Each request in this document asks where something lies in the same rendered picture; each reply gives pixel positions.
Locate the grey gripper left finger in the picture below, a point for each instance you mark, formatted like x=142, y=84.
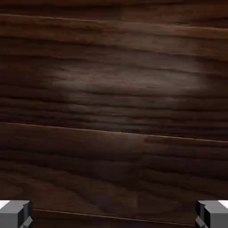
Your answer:
x=10, y=215

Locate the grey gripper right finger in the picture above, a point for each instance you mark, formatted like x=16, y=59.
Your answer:
x=216, y=216

